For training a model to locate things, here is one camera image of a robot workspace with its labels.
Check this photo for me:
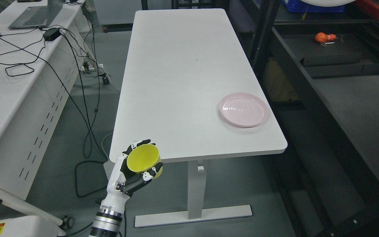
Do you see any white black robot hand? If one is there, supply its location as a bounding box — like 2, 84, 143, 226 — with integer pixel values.
100, 139, 156, 213

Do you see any yellow plastic cup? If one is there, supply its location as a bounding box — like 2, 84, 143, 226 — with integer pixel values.
127, 144, 163, 179

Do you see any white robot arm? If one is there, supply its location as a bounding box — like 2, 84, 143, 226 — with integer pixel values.
89, 207, 124, 237

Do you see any dark grey metal shelf rack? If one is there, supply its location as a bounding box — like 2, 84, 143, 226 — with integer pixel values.
229, 0, 379, 237

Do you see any white table leg base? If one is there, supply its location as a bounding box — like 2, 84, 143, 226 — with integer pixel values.
134, 160, 253, 228

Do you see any white power strip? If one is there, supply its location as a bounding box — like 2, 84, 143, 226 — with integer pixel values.
80, 64, 104, 73

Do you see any white long side desk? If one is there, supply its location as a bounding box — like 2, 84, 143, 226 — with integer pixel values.
0, 0, 94, 201

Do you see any pink plastic plate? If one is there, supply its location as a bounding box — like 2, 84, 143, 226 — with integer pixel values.
219, 92, 268, 128

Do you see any black power adapter brick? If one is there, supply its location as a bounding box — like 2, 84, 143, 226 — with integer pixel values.
43, 27, 61, 41

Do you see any grey open laptop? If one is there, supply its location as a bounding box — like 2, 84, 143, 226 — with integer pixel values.
9, 0, 64, 29

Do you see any blue plastic bin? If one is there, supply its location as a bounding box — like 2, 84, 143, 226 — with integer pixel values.
281, 0, 346, 13

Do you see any orange red bag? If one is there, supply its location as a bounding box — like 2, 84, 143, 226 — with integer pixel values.
314, 32, 337, 44

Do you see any black looped cable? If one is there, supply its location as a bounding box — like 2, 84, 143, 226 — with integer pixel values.
0, 39, 47, 77

